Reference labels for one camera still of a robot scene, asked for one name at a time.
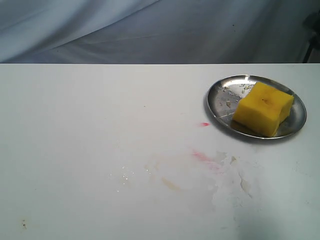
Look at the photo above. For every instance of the grey backdrop cloth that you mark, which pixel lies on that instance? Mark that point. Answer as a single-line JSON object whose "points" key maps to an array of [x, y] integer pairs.
{"points": [[154, 31]]}

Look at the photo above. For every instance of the yellow sponge block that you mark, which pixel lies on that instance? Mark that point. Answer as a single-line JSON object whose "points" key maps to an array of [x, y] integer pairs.
{"points": [[263, 109]]}

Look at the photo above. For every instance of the beige liquid spill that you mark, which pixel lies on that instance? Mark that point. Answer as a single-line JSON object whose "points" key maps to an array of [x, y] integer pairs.
{"points": [[193, 177]]}

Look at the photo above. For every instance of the round steel plate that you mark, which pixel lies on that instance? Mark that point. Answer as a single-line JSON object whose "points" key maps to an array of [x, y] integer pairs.
{"points": [[224, 95]]}

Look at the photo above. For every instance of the black stand pole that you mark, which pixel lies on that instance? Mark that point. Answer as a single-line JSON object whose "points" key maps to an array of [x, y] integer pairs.
{"points": [[312, 23]]}

